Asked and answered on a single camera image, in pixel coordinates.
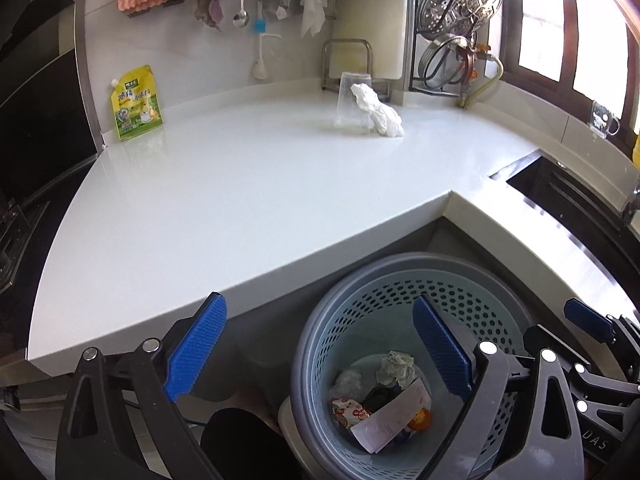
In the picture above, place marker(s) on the white paper towel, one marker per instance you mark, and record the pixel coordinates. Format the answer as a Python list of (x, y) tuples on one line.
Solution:
[(384, 118)]

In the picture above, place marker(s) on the pink toothbrush blister package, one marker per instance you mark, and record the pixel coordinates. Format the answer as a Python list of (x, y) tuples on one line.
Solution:
[(378, 430)]

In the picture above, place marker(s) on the purple grey hanging cloth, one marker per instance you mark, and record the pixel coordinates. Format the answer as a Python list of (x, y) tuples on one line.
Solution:
[(209, 12)]

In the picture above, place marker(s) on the grey perforated trash basket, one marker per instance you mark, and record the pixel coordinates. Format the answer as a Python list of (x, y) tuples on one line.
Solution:
[(368, 314)]

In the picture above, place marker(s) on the black kitchen sink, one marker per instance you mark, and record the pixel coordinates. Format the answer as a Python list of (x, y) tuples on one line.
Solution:
[(549, 185)]

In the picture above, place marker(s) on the white hanging cloth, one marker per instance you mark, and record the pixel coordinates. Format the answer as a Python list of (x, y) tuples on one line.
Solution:
[(313, 16)]

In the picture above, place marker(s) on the yellow green refill pouch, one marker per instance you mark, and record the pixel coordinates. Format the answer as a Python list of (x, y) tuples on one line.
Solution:
[(134, 103)]

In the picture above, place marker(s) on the steel cutting board stand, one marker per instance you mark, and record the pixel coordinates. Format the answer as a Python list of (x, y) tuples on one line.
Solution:
[(353, 55)]

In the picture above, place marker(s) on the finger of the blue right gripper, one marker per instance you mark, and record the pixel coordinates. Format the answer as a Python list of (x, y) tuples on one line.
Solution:
[(589, 321)]

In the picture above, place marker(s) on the red white snack wrapper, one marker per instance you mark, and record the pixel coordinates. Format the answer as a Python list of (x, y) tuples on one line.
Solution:
[(348, 412)]

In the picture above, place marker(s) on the orange mandarin peel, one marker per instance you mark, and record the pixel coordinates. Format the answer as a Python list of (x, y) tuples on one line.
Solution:
[(421, 421)]

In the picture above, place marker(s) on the glass mug on sill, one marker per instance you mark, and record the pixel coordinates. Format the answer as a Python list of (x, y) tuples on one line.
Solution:
[(602, 122)]

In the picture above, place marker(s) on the blue white bottle brush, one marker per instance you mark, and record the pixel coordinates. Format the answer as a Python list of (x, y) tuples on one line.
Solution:
[(259, 68)]

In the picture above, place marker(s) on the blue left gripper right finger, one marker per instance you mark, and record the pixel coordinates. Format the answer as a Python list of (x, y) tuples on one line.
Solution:
[(452, 363)]

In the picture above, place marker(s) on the white cutting board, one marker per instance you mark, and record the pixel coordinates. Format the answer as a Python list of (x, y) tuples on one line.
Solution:
[(383, 23)]

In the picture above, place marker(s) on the clear plastic cup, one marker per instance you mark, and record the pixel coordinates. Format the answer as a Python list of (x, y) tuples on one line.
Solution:
[(349, 116)]

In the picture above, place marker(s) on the black lid rack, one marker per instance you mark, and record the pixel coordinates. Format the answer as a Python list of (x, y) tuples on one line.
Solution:
[(487, 70)]

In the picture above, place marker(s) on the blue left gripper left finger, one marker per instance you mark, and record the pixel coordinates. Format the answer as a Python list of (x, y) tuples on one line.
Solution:
[(189, 354)]

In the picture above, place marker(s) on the steel pot lid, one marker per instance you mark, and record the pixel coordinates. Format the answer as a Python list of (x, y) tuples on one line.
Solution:
[(447, 61)]

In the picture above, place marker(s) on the black cloth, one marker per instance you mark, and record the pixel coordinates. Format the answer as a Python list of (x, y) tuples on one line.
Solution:
[(379, 397)]

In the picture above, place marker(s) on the crumpled grey tissue in bin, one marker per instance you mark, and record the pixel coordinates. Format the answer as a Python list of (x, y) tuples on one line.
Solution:
[(396, 369)]

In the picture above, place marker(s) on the steel ladle spoon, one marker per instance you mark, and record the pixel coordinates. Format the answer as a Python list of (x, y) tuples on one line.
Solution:
[(241, 18)]

